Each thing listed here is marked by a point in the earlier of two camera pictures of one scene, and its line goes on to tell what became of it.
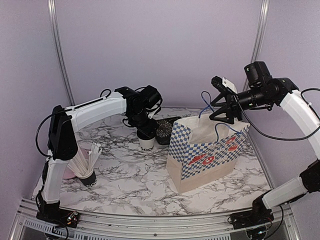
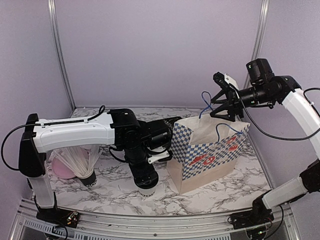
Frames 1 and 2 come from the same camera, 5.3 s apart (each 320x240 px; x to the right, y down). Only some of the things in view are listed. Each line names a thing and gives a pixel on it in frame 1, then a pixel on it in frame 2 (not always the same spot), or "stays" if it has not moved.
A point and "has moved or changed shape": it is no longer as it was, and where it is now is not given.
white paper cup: [147, 145] has moved or changed shape
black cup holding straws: [90, 181] stays
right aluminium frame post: [259, 36] stays
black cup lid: [146, 133] has moved or changed shape
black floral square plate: [164, 130] stays
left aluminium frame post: [59, 49] stays
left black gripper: [152, 124] to [149, 171]
